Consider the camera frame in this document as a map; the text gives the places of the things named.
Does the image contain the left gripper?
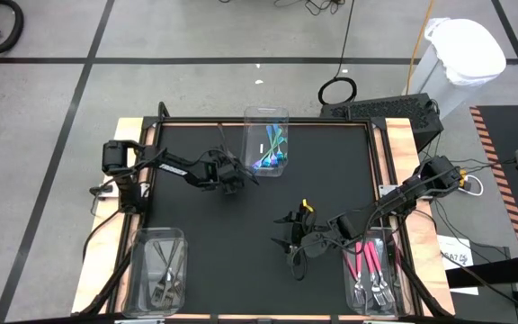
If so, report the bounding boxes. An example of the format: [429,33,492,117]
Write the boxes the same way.
[216,152,260,195]

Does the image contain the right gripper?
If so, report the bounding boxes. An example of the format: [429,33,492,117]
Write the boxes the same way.
[270,207,332,266]

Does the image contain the iridescent blue spoon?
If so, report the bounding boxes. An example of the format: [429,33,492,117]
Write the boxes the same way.
[272,125,287,164]

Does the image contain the clear plastic bin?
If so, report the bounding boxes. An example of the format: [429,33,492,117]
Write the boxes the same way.
[121,227,189,319]
[340,225,404,316]
[242,106,290,178]

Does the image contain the black computer case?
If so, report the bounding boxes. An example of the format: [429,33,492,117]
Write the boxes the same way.
[319,92,445,152]

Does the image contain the white paper sheet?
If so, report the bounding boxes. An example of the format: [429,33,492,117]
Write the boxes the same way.
[436,233,480,297]

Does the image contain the hazard-striped black floor mat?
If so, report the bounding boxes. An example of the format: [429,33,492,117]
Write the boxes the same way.
[469,103,518,256]

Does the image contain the white-bagged trash can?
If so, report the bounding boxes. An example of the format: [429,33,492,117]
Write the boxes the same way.
[402,16,507,119]

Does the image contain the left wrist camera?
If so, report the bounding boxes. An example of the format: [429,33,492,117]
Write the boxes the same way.
[202,161,219,184]

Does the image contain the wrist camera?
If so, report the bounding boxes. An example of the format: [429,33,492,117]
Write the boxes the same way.
[335,214,358,239]
[202,161,219,184]

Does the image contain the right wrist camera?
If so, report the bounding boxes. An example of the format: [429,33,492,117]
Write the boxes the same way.
[335,214,358,239]

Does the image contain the black coiled floor cable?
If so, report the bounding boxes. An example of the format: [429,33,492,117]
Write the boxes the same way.
[317,0,359,107]

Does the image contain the black floor cable tangle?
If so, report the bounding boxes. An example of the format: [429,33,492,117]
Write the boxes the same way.
[216,0,348,17]

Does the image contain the white charger cable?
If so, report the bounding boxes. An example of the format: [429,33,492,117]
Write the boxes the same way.
[459,173,485,198]

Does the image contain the yellow cable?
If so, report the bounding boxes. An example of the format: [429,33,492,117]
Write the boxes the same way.
[404,0,436,96]

